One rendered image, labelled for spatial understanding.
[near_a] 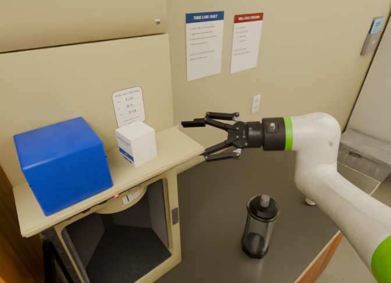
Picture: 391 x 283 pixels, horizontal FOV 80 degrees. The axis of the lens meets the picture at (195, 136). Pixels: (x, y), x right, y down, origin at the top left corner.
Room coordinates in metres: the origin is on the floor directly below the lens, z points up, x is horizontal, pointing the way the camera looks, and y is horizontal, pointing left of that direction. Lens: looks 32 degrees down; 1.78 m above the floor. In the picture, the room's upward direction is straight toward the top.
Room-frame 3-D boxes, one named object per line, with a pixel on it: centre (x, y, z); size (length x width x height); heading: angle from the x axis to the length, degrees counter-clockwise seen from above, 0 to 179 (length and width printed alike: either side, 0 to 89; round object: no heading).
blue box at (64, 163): (0.29, 0.20, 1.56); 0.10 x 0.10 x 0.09; 38
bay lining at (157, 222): (0.48, 0.25, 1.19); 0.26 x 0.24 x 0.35; 128
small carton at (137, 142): (0.36, 0.11, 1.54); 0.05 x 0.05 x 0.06; 46
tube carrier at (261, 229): (0.54, -0.23, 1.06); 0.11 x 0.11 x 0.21
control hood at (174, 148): (0.34, 0.14, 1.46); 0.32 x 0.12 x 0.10; 128
